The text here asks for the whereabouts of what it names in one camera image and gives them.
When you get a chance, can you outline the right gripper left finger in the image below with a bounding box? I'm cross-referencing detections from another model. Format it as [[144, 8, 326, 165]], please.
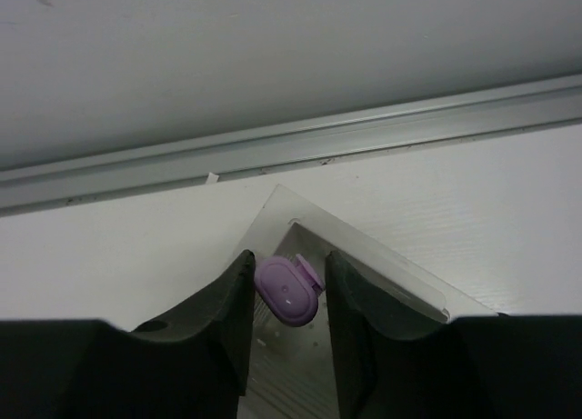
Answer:
[[1, 251, 256, 418]]

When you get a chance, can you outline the purple highlighter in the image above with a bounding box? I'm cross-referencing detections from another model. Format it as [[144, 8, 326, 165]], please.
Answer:
[[254, 254, 326, 327]]

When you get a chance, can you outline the white slatted container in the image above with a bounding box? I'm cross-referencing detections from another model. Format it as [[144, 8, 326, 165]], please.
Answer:
[[237, 186, 491, 418]]

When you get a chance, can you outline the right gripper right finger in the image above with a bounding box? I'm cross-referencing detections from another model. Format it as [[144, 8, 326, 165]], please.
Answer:
[[325, 253, 581, 418]]

